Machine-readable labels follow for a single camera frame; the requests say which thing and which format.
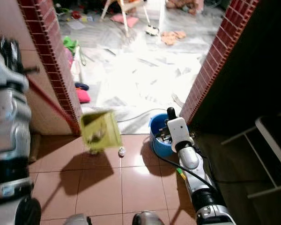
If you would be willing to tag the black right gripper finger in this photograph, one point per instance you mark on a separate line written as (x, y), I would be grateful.
(171, 114)

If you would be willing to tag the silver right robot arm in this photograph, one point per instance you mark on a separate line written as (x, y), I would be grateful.
(199, 183)

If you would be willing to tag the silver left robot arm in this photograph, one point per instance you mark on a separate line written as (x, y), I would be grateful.
(11, 140)

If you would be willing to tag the blue plastic bucket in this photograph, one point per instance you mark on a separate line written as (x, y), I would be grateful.
(159, 140)

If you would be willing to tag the crumpled white paper ball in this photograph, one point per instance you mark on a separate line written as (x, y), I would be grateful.
(121, 151)

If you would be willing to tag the green cloth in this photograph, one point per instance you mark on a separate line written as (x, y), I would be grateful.
(70, 46)

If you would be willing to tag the orange cloth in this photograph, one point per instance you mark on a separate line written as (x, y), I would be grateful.
(173, 37)

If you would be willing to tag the pink bag with dark top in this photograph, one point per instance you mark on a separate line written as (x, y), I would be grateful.
(83, 93)

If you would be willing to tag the small white toy car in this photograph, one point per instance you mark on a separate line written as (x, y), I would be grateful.
(152, 30)

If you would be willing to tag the grey right robot leg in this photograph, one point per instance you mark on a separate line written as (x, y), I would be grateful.
(150, 219)

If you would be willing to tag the grey robot leg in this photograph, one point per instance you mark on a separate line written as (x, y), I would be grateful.
(77, 220)
(150, 219)

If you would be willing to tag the pink cushion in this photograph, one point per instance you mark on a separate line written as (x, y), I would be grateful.
(124, 20)

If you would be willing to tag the wooden stool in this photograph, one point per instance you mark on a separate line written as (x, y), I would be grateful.
(124, 11)

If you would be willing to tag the grey left robot leg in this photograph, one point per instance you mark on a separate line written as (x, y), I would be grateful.
(77, 220)

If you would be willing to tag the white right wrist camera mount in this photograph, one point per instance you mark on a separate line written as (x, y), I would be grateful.
(178, 133)

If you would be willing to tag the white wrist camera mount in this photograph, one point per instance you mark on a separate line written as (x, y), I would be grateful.
(7, 68)
(178, 133)

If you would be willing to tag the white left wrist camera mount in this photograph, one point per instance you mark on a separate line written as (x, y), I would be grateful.
(7, 68)

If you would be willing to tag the dark chair with white frame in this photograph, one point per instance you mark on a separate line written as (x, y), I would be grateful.
(271, 150)

